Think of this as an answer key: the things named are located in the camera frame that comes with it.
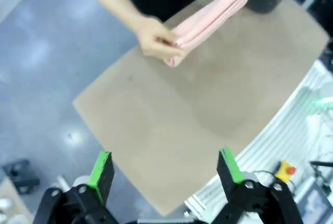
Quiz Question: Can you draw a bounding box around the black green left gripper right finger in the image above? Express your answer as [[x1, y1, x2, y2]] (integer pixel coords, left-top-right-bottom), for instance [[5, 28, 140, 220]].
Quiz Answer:
[[208, 145, 304, 224]]

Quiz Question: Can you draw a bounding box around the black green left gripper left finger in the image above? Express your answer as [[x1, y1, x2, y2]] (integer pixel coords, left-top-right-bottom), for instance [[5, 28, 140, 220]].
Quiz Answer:
[[33, 151, 123, 224]]

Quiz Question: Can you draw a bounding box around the pink towel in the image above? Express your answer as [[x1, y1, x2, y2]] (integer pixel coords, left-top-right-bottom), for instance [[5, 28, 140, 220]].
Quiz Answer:
[[162, 0, 273, 68]]

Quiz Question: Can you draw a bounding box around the person's right hand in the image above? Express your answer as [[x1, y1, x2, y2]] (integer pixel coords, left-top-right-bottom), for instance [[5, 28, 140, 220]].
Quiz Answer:
[[135, 17, 186, 62]]

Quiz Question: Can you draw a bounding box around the yellow red emergency stop button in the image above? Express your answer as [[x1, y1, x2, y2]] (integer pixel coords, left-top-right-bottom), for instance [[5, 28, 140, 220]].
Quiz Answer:
[[275, 160, 297, 182]]

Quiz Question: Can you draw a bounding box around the black block on floor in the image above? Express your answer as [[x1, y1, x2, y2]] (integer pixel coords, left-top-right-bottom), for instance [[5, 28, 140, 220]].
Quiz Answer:
[[2, 158, 40, 189]]

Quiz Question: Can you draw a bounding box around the brown cardboard piece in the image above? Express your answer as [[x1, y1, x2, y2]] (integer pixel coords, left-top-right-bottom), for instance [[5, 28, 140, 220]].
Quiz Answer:
[[0, 177, 34, 224]]

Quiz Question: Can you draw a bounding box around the slotted aluminium table frame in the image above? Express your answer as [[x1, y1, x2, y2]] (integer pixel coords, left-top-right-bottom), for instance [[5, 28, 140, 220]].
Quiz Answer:
[[184, 60, 333, 209]]

